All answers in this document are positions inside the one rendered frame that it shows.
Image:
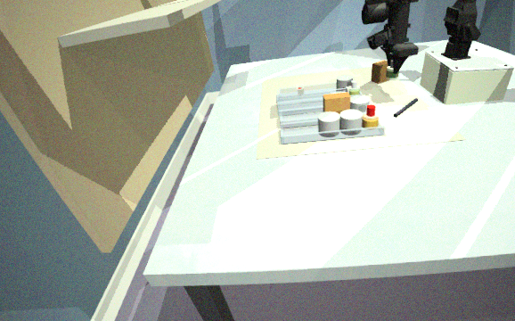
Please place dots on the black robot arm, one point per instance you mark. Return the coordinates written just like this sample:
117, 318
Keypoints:
460, 23

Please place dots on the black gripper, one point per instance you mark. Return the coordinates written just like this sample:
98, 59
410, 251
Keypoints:
399, 50

